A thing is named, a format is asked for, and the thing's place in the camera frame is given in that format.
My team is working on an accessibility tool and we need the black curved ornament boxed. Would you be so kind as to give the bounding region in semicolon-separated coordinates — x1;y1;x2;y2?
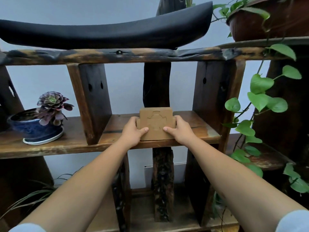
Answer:
0;1;213;50

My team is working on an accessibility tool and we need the person's left forearm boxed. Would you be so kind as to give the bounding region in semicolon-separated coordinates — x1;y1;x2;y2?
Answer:
18;140;132;232

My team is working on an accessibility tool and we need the blue ceramic plant pot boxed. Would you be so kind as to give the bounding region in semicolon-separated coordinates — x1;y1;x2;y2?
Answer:
7;108;64;140

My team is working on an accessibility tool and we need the brown plant pot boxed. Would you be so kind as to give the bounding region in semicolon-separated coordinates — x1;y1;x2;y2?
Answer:
227;0;309;42

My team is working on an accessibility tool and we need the green pothos vine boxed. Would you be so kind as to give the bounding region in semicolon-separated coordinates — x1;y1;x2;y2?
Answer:
186;0;309;219

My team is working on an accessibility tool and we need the thick brown cardboard piece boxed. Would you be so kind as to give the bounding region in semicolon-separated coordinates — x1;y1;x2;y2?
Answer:
136;107;177;141

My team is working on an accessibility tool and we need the person's white shirt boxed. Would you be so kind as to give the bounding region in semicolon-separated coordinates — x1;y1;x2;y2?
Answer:
8;210;309;232

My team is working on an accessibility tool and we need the thin grass plant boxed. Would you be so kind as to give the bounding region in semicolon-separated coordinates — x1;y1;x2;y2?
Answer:
0;166;84;219

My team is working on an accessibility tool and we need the rustic wooden shelf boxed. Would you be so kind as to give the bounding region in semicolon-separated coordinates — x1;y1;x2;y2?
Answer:
0;0;290;232

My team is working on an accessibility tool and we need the purple succulent plant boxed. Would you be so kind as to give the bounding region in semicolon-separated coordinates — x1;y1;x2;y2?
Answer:
36;91;74;126

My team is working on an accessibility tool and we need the person's right forearm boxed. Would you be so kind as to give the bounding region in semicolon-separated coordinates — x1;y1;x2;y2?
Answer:
186;139;306;232

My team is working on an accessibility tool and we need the person's right hand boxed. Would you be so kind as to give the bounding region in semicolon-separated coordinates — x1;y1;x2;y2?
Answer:
163;115;197;147

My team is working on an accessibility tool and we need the person's left hand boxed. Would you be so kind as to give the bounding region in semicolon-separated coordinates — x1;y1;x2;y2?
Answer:
120;116;149;150

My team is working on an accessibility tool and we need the white pot saucer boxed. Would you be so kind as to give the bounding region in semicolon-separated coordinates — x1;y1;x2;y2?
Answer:
23;127;64;146

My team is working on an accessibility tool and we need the carved dark wood piece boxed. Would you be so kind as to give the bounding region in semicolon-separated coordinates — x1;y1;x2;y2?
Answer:
152;147;175;223

